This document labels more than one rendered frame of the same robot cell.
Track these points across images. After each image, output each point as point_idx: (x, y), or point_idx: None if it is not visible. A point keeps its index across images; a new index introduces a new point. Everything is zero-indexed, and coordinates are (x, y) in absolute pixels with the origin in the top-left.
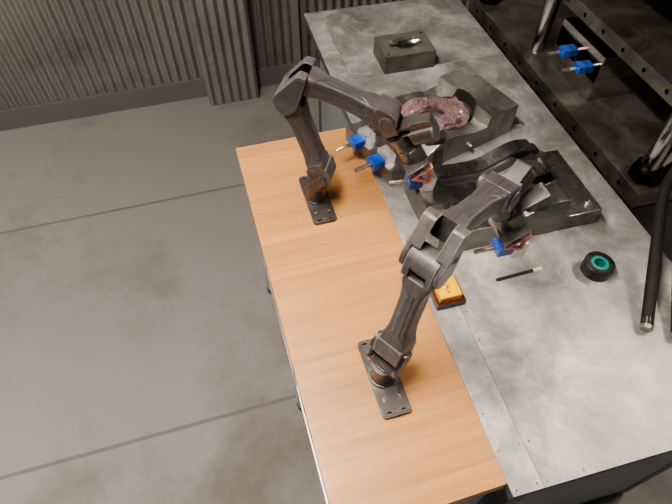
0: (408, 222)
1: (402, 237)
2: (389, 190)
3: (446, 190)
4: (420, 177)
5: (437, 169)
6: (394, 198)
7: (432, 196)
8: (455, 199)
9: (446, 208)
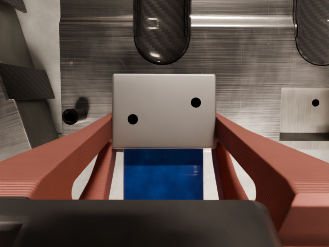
0: (211, 163)
1: (255, 195)
2: (82, 175)
3: (217, 35)
4: (174, 156)
5: (86, 24)
6: (116, 171)
7: (233, 106)
8: (271, 17)
9: (311, 75)
